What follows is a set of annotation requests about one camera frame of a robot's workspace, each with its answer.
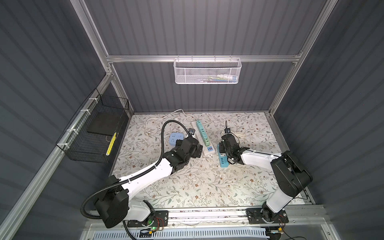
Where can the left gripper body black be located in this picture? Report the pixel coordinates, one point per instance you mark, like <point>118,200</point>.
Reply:
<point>196,152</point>

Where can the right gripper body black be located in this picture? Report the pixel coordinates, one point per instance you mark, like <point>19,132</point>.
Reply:
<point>222,149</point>

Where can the long white power strip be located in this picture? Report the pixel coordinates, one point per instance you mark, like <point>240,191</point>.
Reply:
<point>204,140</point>

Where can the teal power strip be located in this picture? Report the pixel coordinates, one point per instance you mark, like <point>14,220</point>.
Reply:
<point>223,158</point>

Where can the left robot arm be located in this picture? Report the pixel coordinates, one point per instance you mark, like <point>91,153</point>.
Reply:
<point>116,205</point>

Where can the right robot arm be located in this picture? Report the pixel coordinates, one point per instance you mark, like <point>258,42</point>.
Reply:
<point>291,175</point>

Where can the blue square power socket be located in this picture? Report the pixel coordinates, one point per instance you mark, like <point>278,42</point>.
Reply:
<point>174,137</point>

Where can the items in white basket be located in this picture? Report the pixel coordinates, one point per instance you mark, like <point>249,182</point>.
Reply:
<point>220,79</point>

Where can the white vented cover strip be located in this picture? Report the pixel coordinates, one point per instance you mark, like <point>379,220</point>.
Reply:
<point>204,233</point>

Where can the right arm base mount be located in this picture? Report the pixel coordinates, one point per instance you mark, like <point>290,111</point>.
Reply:
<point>263,216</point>

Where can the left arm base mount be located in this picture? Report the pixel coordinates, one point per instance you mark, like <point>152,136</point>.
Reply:
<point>155,219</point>

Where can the white wire mesh basket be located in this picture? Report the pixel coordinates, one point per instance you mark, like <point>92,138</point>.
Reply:
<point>189,71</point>

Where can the black wire basket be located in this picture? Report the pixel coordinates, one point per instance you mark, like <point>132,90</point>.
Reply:
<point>88,137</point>

